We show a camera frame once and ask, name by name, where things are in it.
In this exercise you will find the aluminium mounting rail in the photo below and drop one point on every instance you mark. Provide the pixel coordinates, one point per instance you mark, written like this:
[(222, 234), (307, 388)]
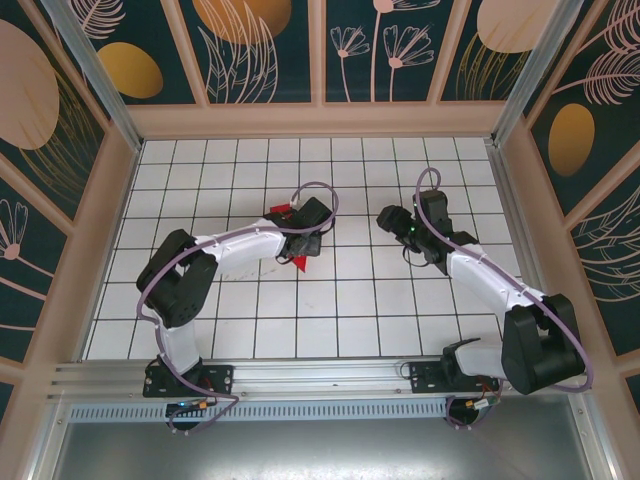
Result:
[(320, 372)]

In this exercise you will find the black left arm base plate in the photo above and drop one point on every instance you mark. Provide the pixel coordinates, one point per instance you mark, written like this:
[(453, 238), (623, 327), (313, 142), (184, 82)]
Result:
[(220, 380)]

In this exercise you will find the wall panel orange oval large feathers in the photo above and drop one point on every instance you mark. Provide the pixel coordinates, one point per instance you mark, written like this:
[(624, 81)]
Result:
[(590, 100)]

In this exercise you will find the grey metal plate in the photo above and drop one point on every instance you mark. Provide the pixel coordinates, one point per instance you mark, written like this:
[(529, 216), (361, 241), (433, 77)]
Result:
[(320, 450)]

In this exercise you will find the aluminium side rail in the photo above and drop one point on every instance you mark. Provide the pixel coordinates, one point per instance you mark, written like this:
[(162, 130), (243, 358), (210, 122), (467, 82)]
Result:
[(518, 240)]

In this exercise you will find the wall panel pink circle gold lines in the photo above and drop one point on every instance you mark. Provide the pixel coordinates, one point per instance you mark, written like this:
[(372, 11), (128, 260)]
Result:
[(490, 40)]

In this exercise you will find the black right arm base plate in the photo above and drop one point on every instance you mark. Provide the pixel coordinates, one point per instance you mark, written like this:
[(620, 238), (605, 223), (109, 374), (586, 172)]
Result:
[(425, 380)]

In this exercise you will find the wall panel pink feather outlines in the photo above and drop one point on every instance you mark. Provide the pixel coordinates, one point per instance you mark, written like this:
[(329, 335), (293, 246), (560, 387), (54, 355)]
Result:
[(610, 260)]

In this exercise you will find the wall panel pink flowers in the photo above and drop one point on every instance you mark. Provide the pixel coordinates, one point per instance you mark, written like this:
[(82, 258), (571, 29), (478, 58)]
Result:
[(380, 60)]

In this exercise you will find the wall panel single pink flower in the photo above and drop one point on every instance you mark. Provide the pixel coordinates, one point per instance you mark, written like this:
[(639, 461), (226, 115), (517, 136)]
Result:
[(25, 260)]

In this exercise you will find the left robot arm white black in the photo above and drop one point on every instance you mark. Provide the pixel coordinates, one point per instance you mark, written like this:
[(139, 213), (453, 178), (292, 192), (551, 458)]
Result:
[(245, 245)]

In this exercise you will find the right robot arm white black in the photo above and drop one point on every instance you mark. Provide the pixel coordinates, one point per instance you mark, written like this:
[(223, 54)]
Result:
[(485, 280)]

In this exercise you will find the wall panel large pink circle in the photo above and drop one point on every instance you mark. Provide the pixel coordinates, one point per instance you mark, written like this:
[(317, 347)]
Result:
[(30, 100)]

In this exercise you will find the aluminium corner post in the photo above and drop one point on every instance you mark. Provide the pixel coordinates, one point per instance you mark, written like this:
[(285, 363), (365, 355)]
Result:
[(536, 65), (92, 65)]

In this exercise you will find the red paper sheet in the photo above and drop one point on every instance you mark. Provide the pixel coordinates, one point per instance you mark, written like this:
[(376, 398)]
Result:
[(301, 262)]

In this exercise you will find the wall panel orange circle leaves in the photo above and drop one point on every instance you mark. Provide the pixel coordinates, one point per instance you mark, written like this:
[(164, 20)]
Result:
[(240, 30)]

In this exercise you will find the wall panel orange oval feather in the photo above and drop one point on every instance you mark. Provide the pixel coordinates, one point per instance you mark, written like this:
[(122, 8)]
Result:
[(130, 70)]

